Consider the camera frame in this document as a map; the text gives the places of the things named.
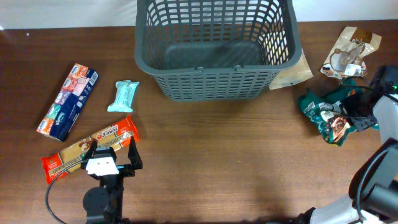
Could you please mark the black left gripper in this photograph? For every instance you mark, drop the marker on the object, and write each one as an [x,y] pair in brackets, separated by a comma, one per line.
[128,170]

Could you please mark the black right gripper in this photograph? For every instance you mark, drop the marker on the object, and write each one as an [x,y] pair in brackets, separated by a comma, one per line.
[359,124]

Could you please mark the green snack bag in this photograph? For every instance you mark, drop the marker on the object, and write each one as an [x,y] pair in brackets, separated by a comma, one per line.
[327,113]

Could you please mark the brown snack bag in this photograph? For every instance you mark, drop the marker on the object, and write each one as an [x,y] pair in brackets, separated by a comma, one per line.
[346,57]

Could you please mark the beige powder pouch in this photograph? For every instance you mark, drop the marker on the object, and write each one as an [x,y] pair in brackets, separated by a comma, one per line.
[299,73]

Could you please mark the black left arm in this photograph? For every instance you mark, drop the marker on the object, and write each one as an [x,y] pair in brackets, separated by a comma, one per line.
[104,203]

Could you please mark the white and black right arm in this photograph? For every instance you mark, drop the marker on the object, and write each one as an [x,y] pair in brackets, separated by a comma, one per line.
[372,196]

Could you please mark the orange spaghetti packet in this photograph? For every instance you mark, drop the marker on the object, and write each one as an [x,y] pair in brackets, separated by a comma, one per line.
[117,136]

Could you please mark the Kleenex tissue multipack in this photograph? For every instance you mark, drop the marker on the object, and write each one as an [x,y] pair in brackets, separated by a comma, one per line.
[69,103]

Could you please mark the mint green wrapped bar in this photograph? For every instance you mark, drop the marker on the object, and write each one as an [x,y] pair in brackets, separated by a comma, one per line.
[124,97]

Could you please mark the grey plastic lattice basket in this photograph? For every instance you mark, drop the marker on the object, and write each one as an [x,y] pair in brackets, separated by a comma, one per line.
[216,49]

